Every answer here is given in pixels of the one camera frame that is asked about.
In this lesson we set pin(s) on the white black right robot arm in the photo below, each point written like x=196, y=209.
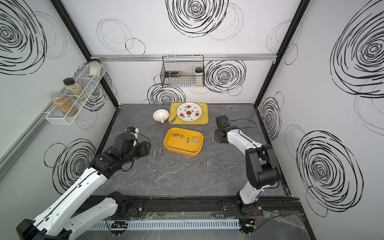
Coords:
x=262, y=167

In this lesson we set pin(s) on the yellow plastic tray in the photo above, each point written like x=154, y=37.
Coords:
x=204, y=119

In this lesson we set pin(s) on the dark item in basket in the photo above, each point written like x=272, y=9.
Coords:
x=172, y=74

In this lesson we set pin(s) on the spice jar black lid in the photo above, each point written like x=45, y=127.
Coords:
x=74, y=89

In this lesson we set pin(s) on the watermelon pattern ceramic plate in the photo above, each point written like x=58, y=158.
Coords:
x=189, y=112

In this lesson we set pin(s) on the orange white bowl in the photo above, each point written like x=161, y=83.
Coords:
x=161, y=115

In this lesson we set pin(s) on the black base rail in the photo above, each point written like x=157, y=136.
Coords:
x=227, y=206

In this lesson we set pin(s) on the spice jar brown powder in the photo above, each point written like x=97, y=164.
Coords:
x=64, y=104

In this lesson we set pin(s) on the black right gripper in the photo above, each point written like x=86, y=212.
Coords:
x=216, y=134

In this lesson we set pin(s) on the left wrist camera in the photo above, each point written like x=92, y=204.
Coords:
x=133, y=131

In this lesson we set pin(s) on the black corner frame post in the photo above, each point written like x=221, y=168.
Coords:
x=303, y=5

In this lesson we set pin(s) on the spice jar white contents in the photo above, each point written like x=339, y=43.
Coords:
x=95, y=68

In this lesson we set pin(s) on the clear acrylic wall shelf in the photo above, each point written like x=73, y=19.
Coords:
x=88, y=108

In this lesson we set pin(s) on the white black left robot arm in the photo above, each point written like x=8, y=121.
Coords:
x=58, y=222

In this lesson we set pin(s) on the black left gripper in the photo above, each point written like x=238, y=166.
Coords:
x=144, y=149

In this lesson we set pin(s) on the black wire wall basket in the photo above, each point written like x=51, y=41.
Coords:
x=186, y=64

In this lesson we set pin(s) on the white slotted cable duct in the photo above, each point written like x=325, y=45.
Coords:
x=210, y=224

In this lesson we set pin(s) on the yellow plastic storage box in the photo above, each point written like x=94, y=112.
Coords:
x=178, y=145

